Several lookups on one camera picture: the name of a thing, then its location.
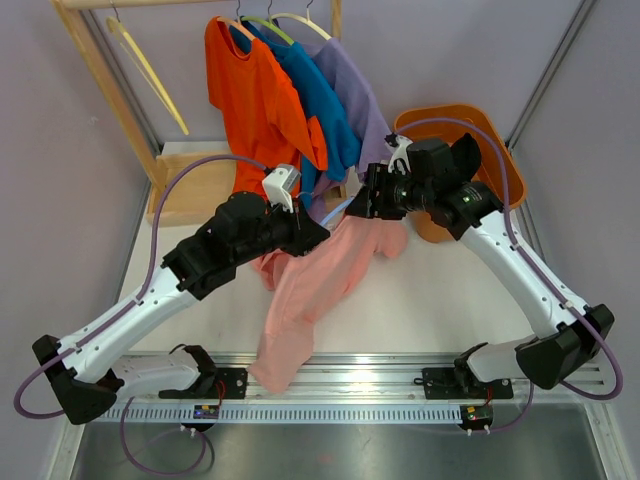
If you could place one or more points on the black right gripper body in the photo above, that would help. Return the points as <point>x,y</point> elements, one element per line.
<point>393,188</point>

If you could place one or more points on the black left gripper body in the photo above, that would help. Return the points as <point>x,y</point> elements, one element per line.
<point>294,229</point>

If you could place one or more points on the light blue hanger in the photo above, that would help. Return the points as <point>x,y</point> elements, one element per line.
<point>327,212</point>

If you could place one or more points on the pink t shirt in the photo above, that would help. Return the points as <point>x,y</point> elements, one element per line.
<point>306,288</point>

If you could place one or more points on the orange t shirt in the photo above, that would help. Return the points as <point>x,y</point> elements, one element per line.
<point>262,113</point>

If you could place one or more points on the peach hanger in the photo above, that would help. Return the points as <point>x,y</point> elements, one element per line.
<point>235,25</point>

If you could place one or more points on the yellow hanger with metal hook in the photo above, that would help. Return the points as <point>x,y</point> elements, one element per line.
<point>128,44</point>

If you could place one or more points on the black t shirt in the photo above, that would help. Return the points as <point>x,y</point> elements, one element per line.
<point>467,156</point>

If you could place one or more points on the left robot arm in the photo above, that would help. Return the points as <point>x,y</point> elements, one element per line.
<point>88,370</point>

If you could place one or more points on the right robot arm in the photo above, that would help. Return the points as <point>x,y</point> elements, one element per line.
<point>438,178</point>

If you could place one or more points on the lavender t shirt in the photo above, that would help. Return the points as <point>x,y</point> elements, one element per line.
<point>357,98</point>

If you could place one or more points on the blue t shirt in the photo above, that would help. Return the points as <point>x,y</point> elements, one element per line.
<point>319,102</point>

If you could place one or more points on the cream hanger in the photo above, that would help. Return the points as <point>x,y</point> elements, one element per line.
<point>305,20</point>

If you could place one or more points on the green hanger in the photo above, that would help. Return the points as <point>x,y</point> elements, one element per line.
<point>266,29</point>

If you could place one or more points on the orange plastic basket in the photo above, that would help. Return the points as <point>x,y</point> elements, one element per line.
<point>449,123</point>

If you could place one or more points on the wooden clothes rack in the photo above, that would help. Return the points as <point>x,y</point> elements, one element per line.
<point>173,201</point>

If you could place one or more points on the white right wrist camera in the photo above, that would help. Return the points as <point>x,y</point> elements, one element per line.
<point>397,145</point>

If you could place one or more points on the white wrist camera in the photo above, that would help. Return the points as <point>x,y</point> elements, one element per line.
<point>397,145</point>
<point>279,184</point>

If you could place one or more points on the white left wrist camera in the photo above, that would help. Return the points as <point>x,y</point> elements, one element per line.
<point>279,184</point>

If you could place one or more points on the aluminium mounting rail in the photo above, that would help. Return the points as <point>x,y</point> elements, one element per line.
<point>341,379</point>

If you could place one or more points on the white slotted cable duct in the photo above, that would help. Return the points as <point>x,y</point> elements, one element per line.
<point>236,413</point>

